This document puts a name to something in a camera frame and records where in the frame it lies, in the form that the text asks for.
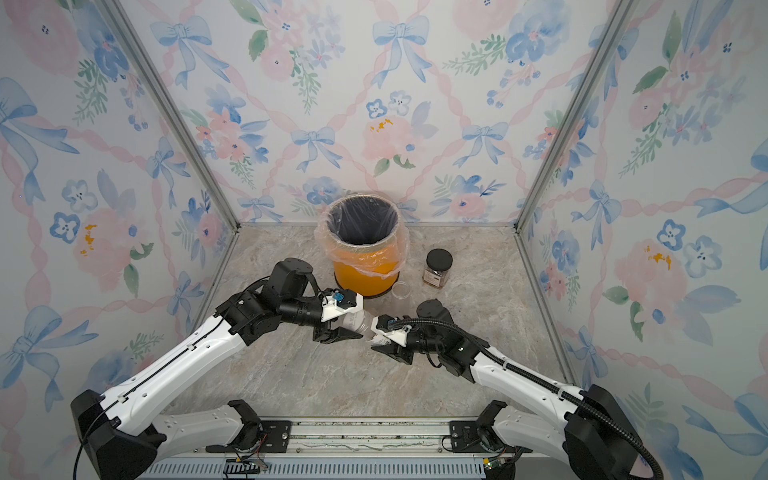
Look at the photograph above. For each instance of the white-lidded flower tea jar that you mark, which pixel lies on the white-lidded flower tea jar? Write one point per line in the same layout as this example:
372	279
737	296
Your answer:
362	323

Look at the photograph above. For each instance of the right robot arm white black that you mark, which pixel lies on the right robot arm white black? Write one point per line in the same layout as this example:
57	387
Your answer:
585	429

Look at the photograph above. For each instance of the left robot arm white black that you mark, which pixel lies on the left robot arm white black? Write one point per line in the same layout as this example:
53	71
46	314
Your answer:
123	432

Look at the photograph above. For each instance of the clear plastic bin liner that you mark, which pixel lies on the clear plastic bin liner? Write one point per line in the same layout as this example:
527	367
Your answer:
363	252

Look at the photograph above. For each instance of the orange trash bin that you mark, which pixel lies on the orange trash bin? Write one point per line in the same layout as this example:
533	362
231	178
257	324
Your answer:
366	252

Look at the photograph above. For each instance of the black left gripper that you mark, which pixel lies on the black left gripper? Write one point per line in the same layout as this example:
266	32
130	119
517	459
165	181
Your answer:
334	335

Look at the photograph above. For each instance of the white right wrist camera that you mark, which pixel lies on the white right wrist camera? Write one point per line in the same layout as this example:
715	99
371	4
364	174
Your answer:
385	332

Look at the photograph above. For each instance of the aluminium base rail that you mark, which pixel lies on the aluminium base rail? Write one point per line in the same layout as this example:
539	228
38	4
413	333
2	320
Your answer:
381	448

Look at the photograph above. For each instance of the clear jar with dried roses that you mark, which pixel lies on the clear jar with dried roses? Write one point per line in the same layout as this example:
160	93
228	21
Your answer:
401	291

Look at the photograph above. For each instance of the labelled flower tea jar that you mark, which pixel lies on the labelled flower tea jar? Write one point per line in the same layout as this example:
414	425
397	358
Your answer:
438	264

